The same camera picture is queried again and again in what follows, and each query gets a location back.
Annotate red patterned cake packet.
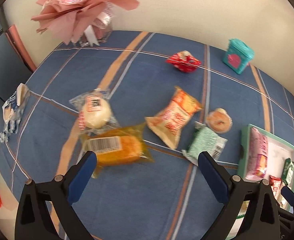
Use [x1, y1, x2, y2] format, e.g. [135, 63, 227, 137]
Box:
[269, 175, 282, 200]

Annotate green white biscuit packet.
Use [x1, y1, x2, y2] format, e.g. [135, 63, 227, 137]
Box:
[281, 158, 294, 186]

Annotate pink swiss roll packet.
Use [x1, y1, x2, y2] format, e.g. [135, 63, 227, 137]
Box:
[245, 127, 268, 181]

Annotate green patterned snack packet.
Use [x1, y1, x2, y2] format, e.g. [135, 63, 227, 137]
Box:
[182, 121, 228, 166]

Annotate round orange jelly cup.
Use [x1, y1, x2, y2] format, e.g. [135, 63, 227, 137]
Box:
[206, 108, 232, 134]

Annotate yellow cake packet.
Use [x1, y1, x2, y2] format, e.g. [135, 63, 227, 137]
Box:
[80, 123, 154, 178]

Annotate clear white bun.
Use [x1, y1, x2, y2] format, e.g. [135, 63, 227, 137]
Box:
[69, 88, 120, 134]

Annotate orange beige swiss roll packet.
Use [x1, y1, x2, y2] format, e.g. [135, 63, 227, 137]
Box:
[145, 86, 202, 150]

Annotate red foil candy packet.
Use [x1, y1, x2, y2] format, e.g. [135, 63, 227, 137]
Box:
[166, 50, 201, 73]

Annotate teal rimmed white box lid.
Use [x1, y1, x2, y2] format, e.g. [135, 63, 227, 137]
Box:
[226, 123, 294, 240]

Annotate blue white crumpled wrapper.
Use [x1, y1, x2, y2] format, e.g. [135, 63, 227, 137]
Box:
[0, 83, 30, 142]

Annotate teal toy house box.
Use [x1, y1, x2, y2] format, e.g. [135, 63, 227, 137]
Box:
[222, 38, 255, 75]

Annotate blue plaid tablecloth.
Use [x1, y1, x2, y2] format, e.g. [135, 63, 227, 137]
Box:
[0, 31, 294, 239]

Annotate clear glass vase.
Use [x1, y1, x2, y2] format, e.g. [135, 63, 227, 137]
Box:
[78, 23, 113, 47]

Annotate pink paper flower bouquet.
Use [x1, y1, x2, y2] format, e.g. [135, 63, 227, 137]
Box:
[31, 0, 139, 44]

